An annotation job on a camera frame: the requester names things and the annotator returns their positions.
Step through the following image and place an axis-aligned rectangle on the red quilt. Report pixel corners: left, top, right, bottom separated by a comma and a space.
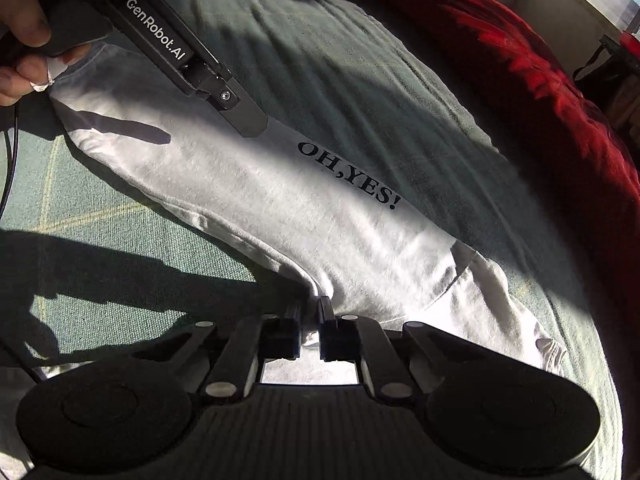
345, 0, 640, 311

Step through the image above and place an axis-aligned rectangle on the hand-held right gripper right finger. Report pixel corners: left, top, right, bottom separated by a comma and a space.
318, 297, 481, 402

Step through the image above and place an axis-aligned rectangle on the white printed t-shirt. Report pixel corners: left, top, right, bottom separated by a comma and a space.
50, 42, 568, 387

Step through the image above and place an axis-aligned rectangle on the person's left hand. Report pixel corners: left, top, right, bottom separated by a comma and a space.
0, 0, 92, 107

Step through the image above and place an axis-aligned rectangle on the black cable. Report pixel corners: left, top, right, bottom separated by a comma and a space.
0, 100, 22, 223

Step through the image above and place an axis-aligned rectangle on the green stool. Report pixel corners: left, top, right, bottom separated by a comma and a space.
572, 34, 640, 111

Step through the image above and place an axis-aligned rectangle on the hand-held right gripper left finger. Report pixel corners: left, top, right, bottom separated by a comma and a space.
125, 305, 304, 402

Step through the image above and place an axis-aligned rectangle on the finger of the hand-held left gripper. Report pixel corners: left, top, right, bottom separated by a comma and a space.
182, 57, 271, 138

